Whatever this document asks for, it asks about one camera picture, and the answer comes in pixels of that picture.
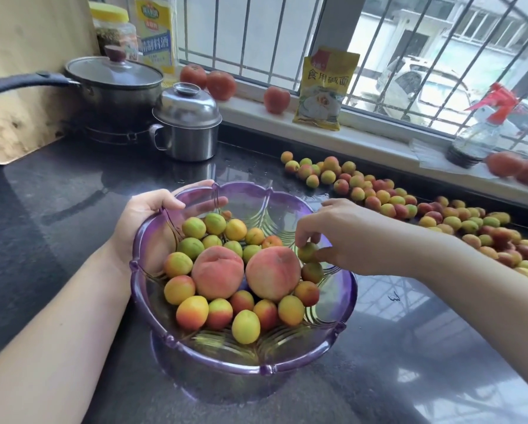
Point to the person's left hand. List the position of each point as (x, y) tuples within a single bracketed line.
[(142, 211)]

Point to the person's right hand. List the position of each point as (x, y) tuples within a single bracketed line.
[(365, 238)]

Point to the person's left thumb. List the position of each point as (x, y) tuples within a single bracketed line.
[(204, 204)]

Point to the person's right thumb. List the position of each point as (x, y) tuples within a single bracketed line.
[(332, 261)]

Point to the single green-red apricot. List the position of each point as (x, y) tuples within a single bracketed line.
[(307, 253)]

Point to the purple glass fruit bowl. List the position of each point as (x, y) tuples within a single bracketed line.
[(246, 366)]

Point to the person's right forearm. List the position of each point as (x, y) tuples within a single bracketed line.
[(485, 286)]

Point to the person's left forearm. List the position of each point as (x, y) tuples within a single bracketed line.
[(56, 344)]

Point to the pink peach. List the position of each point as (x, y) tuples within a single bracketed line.
[(217, 272), (273, 274)]

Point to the domed stainless steel lid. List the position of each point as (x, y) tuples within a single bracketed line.
[(186, 103)]

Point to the pile of apricots in bowl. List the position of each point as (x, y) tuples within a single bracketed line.
[(192, 313)]

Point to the metal stove pot rack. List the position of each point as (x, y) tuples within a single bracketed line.
[(113, 134)]

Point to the spread of loose apricots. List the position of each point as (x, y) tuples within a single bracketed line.
[(449, 222)]

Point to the clear plastic sheet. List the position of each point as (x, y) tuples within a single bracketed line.
[(429, 156)]

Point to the glass lid with maroon knob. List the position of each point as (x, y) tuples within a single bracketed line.
[(113, 72)]

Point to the yellow powder packet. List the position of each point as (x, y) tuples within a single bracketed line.
[(321, 88)]

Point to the yellow-label clear plastic bottle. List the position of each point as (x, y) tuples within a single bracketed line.
[(157, 35)]

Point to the spray bottle with red nozzle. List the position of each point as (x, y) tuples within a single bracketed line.
[(476, 139)]

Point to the white car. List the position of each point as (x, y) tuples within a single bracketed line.
[(416, 90)]

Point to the clear jar with yellow lid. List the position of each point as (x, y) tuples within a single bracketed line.
[(113, 33)]

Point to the wooden cutting board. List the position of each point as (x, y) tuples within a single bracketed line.
[(29, 39)]

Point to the metal window grille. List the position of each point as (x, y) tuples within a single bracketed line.
[(381, 21)]

